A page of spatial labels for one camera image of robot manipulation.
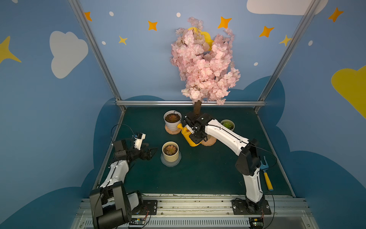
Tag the blue yellow garden fork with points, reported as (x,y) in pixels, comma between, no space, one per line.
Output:
(264,167)

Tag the cream ribbed pot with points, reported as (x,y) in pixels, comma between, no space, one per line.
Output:
(171,158)

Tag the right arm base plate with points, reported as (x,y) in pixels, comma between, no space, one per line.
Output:
(247,207)

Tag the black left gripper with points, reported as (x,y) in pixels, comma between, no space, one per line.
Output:
(141,153)

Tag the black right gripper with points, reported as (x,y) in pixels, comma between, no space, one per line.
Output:
(193,130)

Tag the metal tree base plate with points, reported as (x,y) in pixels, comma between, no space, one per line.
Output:
(191,118)

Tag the aluminium back rail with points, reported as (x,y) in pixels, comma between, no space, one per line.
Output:
(186,103)

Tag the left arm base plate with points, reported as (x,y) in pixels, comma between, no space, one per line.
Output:
(150,206)

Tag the aluminium frame post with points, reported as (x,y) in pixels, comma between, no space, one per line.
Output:
(299,32)
(79,13)

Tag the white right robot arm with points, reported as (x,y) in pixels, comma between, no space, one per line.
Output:
(248,162)

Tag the pink blossom tree crown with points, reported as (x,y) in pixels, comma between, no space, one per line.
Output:
(205,65)

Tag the brown tree trunk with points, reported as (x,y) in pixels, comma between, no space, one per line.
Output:
(197,108)

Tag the red orange succulent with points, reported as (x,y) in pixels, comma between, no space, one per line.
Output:
(172,118)

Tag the pale green ribbed pot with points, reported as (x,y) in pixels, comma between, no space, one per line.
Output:
(226,120)

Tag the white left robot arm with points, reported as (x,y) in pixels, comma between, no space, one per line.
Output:
(111,205)

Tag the right circuit board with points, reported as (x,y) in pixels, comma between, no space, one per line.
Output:
(256,223)

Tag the pink faceted saucer left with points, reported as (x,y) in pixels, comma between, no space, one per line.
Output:
(173,132)

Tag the aluminium frame post left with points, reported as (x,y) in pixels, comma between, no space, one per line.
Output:
(79,13)

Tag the clear faceted saucer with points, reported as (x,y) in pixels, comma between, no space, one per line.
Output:
(170,164)

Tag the circuit board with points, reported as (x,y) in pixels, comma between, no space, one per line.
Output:
(137,222)
(256,223)

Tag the yellow watering can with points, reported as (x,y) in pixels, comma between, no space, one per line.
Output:
(186,133)

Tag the large white pot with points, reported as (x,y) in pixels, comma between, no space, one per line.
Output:
(172,125)

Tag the bright green succulent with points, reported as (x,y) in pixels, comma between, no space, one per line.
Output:
(228,125)

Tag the pink green rosette succulent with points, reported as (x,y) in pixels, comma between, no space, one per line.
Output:
(170,150)

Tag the floor rail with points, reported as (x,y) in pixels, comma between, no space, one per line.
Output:
(276,156)
(115,131)

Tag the left circuit board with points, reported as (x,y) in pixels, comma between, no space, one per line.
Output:
(137,222)

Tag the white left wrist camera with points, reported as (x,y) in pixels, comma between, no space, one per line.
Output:
(138,140)

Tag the right side floor rail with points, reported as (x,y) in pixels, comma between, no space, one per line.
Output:
(276,156)

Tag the aluminium frame post right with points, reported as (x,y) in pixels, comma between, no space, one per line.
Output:
(299,32)

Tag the left side floor rail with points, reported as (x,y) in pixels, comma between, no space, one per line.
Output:
(115,131)

